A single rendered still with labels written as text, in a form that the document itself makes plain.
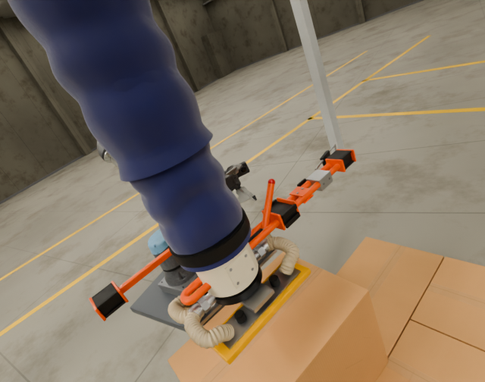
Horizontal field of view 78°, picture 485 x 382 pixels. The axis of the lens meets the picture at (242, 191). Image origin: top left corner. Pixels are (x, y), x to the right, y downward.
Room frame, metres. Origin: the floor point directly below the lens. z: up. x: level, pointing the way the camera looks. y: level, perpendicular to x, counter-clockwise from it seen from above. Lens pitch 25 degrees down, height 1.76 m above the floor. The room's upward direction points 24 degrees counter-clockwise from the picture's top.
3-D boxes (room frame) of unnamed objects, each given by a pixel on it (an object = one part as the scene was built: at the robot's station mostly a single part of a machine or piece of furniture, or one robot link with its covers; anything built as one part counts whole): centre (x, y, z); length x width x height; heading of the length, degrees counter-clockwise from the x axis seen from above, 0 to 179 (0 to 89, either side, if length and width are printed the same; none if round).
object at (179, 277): (1.38, 0.49, 0.86); 0.19 x 0.19 x 0.10
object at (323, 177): (0.94, -0.27, 1.23); 0.07 x 0.07 x 0.04; 30
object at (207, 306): (0.71, 0.13, 1.18); 0.34 x 0.25 x 0.06; 120
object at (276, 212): (0.83, -0.09, 1.24); 0.10 x 0.08 x 0.06; 30
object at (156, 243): (1.39, 0.49, 0.99); 0.17 x 0.15 x 0.18; 132
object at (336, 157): (1.01, -0.39, 1.24); 0.08 x 0.07 x 0.05; 120
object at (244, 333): (0.63, 0.08, 1.14); 0.34 x 0.10 x 0.05; 120
